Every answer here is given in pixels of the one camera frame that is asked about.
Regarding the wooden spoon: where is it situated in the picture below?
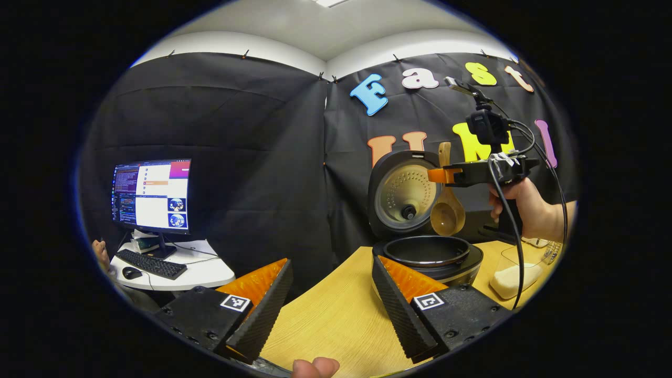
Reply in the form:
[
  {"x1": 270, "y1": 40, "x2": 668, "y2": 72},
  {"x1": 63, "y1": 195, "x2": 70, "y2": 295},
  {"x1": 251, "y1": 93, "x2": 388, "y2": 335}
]
[{"x1": 429, "y1": 142, "x2": 466, "y2": 237}]

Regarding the silver black rice cooker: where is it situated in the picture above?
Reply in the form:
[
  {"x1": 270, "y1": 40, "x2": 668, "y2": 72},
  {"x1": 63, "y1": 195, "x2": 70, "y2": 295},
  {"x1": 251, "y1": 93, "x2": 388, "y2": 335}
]
[{"x1": 367, "y1": 150, "x2": 484, "y2": 300}]

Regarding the black monitor stand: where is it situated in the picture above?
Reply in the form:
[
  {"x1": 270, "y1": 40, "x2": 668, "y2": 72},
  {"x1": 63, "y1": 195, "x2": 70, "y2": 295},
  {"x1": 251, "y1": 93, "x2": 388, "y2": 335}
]
[{"x1": 152, "y1": 234, "x2": 177, "y2": 259}]

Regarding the black backdrop cloth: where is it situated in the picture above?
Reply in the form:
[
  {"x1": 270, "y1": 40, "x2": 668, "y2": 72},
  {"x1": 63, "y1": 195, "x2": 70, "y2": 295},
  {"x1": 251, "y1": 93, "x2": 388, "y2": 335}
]
[{"x1": 79, "y1": 51, "x2": 578, "y2": 295}]

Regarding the white side table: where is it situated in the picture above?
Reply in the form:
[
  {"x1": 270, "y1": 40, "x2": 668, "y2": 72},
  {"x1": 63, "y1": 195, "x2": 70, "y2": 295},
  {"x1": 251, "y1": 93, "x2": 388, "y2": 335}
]
[{"x1": 109, "y1": 239, "x2": 236, "y2": 292}]

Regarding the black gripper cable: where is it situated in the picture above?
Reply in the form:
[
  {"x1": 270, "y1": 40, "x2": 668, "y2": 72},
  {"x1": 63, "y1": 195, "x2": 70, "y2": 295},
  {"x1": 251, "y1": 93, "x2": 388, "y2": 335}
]
[{"x1": 487, "y1": 120, "x2": 570, "y2": 310}]

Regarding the black keyboard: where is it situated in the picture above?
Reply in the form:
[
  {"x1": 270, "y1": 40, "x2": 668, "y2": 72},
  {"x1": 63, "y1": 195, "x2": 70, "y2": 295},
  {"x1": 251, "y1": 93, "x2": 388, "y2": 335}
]
[{"x1": 117, "y1": 249, "x2": 188, "y2": 280}]

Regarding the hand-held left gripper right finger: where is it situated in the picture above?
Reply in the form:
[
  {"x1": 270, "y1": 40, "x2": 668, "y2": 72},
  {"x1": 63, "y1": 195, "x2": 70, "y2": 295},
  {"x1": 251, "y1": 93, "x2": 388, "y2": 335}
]
[{"x1": 372, "y1": 256, "x2": 512, "y2": 364}]

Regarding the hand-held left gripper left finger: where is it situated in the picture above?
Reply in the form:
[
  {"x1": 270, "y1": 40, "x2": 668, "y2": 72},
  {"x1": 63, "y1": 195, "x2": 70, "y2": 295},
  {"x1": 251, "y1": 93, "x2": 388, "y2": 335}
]
[{"x1": 154, "y1": 257, "x2": 293, "y2": 364}]

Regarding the computer monitor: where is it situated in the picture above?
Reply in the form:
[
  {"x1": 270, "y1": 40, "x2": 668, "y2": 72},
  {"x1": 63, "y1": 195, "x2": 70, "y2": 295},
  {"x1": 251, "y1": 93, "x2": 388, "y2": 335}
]
[{"x1": 111, "y1": 159, "x2": 192, "y2": 235}]

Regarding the clear plastic rice box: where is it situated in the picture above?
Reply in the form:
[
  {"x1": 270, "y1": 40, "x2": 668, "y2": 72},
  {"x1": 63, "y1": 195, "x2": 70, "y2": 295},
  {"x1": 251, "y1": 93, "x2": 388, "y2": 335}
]
[{"x1": 490, "y1": 243, "x2": 560, "y2": 301}]

